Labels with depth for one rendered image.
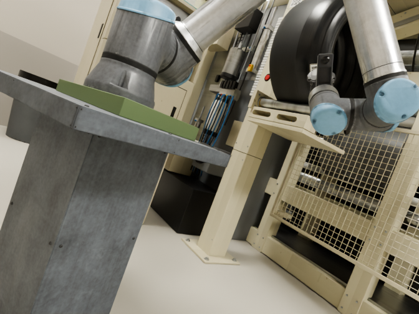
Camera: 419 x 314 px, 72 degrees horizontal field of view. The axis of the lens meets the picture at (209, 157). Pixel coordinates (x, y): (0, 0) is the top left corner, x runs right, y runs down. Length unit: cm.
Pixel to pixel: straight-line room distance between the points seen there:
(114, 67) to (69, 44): 313
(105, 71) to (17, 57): 293
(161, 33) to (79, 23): 317
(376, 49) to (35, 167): 86
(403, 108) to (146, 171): 63
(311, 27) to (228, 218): 104
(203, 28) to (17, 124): 247
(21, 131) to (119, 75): 245
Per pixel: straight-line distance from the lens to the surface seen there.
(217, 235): 168
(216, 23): 97
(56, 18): 384
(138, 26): 80
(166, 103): 168
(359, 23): 82
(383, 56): 79
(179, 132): 81
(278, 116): 142
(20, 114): 316
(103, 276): 90
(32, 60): 374
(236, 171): 163
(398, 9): 203
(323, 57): 104
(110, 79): 76
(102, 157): 71
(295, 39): 138
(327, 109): 85
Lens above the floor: 62
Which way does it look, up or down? 3 degrees down
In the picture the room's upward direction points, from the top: 21 degrees clockwise
